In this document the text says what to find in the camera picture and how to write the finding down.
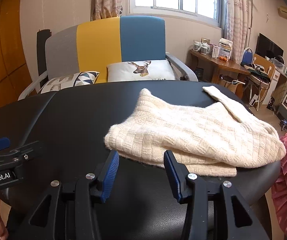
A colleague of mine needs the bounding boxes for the curved metal rod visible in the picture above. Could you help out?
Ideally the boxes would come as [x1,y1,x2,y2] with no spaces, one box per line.
[247,0,266,53]

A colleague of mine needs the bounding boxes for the black upright panel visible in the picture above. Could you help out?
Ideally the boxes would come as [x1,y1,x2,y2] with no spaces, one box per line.
[37,29,51,80]

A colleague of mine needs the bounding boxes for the black television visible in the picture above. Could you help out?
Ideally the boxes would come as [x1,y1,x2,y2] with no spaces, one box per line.
[255,33,284,60]

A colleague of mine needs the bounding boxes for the grey yellow blue sofa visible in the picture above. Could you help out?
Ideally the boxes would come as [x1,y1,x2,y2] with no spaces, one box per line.
[18,16,199,100]

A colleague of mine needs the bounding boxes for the box of papers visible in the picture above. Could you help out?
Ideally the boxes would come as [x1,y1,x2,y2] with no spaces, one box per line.
[219,38,233,60]

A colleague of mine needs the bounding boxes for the white deer print pillow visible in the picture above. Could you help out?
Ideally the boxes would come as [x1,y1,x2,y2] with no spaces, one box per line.
[107,60,176,82]

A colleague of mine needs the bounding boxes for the wooden desk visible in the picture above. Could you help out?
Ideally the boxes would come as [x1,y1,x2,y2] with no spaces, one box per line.
[190,49,250,90]

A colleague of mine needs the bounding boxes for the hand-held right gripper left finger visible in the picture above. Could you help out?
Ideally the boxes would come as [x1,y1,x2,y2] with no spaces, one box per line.
[13,150,120,240]

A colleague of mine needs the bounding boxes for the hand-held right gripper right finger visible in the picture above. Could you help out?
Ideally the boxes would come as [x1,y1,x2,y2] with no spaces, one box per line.
[164,150,270,240]

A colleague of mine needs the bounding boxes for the cream knit sweater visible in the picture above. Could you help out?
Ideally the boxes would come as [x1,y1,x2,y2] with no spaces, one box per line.
[104,85,286,178]

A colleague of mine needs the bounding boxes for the light wooden chair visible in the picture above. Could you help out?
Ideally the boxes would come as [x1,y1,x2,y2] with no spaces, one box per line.
[249,54,276,110]

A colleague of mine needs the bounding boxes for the geometric print pillow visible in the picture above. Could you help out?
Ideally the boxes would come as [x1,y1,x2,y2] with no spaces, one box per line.
[40,71,100,94]

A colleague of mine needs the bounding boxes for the paper bag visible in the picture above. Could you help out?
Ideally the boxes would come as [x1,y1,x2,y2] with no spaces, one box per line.
[220,76,239,93]

